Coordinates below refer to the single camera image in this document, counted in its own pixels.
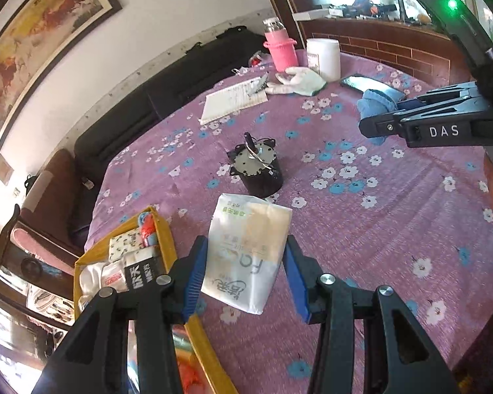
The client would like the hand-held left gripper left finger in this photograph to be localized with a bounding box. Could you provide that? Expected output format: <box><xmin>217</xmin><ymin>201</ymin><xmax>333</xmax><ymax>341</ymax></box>
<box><xmin>31</xmin><ymin>235</ymin><xmax>209</xmax><ymax>394</ymax></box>

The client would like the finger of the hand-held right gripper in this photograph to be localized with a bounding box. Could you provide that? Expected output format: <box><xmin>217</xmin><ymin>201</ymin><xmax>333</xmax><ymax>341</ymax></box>
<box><xmin>395</xmin><ymin>81</ymin><xmax>483</xmax><ymax>112</ymax></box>
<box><xmin>359</xmin><ymin>109</ymin><xmax>412</xmax><ymax>138</ymax></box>

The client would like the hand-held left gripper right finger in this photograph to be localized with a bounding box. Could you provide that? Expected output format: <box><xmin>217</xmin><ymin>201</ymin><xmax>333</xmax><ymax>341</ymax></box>
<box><xmin>283</xmin><ymin>234</ymin><xmax>461</xmax><ymax>394</ymax></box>

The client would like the light blue cloth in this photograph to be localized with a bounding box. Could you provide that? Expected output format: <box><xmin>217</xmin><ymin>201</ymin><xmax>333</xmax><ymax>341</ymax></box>
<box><xmin>357</xmin><ymin>88</ymin><xmax>407</xmax><ymax>146</ymax></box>

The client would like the yellow cardboard box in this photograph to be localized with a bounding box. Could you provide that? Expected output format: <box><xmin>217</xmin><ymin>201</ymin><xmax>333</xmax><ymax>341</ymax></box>
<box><xmin>74</xmin><ymin>206</ymin><xmax>239</xmax><ymax>394</ymax></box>

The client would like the black printed packet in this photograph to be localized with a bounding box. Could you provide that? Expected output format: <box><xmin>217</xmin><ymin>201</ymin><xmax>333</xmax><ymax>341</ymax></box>
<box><xmin>123</xmin><ymin>254</ymin><xmax>169</xmax><ymax>292</ymax></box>

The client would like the white tissue packet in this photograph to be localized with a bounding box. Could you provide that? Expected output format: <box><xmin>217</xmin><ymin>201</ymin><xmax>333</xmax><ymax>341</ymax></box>
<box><xmin>200</xmin><ymin>193</ymin><xmax>293</xmax><ymax>315</ymax></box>

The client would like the red plastic bag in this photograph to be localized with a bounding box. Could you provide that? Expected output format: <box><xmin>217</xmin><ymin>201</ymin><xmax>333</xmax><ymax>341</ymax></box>
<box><xmin>137</xmin><ymin>213</ymin><xmax>159</xmax><ymax>247</ymax></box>

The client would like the lemon print tissue pack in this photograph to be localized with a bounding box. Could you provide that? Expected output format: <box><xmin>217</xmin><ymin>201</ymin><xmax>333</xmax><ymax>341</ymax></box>
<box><xmin>108</xmin><ymin>230</ymin><xmax>144</xmax><ymax>263</ymax></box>

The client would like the white towel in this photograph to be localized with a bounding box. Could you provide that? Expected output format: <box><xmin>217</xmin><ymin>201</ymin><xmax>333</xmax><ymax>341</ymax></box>
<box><xmin>79</xmin><ymin>263</ymin><xmax>107</xmax><ymax>308</ymax></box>

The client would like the black smartphone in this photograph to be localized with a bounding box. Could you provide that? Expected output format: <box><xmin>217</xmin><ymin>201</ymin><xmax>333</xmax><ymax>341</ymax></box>
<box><xmin>340</xmin><ymin>74</ymin><xmax>407</xmax><ymax>101</ymax></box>

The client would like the wooden window ledge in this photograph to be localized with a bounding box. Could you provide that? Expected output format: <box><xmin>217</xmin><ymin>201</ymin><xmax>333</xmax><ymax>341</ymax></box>
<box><xmin>293</xmin><ymin>6</ymin><xmax>453</xmax><ymax>91</ymax></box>

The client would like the white plastic jar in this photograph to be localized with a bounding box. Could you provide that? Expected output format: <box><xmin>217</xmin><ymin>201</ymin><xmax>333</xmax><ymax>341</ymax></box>
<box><xmin>306</xmin><ymin>38</ymin><xmax>341</xmax><ymax>83</ymax></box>

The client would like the white work glove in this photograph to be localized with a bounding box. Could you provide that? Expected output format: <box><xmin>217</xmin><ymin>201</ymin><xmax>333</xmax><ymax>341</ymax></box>
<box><xmin>265</xmin><ymin>67</ymin><xmax>327</xmax><ymax>97</ymax></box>

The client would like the black round motor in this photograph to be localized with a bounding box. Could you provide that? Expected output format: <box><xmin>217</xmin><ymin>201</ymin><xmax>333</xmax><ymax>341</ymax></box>
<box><xmin>227</xmin><ymin>132</ymin><xmax>284</xmax><ymax>198</ymax></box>

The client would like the pink bottle with knitted sleeve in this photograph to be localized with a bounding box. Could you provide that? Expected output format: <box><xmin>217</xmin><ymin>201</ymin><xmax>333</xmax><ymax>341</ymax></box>
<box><xmin>263</xmin><ymin>17</ymin><xmax>298</xmax><ymax>72</ymax></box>

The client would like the white notebook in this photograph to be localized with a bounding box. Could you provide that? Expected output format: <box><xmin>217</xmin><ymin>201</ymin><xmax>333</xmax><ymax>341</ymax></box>
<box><xmin>199</xmin><ymin>75</ymin><xmax>269</xmax><ymax>126</ymax></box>

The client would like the brown armchair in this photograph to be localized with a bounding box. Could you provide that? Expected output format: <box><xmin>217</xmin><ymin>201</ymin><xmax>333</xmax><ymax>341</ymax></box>
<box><xmin>22</xmin><ymin>148</ymin><xmax>91</xmax><ymax>255</ymax></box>

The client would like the black sofa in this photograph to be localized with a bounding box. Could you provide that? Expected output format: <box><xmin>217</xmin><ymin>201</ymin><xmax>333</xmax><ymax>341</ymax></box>
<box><xmin>68</xmin><ymin>26</ymin><xmax>272</xmax><ymax>234</ymax></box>

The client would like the dark wooden chair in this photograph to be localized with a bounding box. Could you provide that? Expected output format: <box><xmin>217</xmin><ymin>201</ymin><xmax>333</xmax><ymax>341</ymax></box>
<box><xmin>0</xmin><ymin>203</ymin><xmax>83</xmax><ymax>325</ymax></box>

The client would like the framed painting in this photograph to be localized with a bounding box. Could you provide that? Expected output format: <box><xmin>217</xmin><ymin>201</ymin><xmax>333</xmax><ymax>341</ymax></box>
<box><xmin>0</xmin><ymin>0</ymin><xmax>123</xmax><ymax>153</ymax></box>

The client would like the small wall plaque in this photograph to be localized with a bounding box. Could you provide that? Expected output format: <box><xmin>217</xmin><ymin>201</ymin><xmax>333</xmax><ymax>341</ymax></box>
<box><xmin>0</xmin><ymin>154</ymin><xmax>15</xmax><ymax>185</ymax></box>

